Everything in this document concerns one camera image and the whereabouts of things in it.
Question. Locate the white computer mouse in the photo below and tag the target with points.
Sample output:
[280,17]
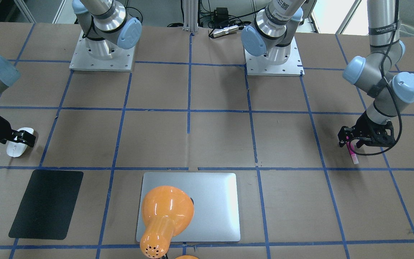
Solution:
[17,149]

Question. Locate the grey closed laptop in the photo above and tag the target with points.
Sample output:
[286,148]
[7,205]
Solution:
[216,210]

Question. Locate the orange desk lamp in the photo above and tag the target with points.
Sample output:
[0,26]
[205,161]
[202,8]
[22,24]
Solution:
[167,211]

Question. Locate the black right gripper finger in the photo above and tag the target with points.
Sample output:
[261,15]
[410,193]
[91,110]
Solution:
[23,135]
[29,141]

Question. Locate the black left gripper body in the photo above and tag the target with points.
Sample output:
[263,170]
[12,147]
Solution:
[362,125]

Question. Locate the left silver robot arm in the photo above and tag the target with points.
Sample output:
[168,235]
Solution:
[274,26]

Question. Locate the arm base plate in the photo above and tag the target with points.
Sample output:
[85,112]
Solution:
[279,61]
[101,56]

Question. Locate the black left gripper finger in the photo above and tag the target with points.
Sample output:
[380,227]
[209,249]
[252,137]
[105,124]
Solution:
[345,135]
[359,143]

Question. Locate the black mousepad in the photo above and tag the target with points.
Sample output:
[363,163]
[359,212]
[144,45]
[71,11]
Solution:
[47,205]

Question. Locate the pink highlighter pen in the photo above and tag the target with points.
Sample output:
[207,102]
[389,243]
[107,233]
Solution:
[353,155]

